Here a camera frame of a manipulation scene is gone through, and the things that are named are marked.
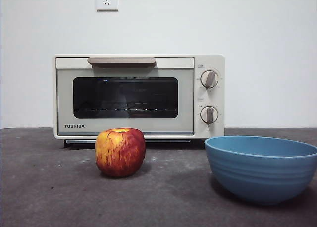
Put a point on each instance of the cream glass oven door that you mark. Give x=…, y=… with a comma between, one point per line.
x=123, y=126

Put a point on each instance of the red yellow apple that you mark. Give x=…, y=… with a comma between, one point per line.
x=120, y=152

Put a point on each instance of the blue ribbed bowl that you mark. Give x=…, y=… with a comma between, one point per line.
x=260, y=177

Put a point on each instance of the cream oven control knob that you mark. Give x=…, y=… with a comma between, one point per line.
x=209, y=78
x=209, y=115

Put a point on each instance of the cream Toshiba toaster oven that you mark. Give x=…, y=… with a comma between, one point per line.
x=221, y=100

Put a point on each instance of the white wall power socket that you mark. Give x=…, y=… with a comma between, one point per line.
x=107, y=0

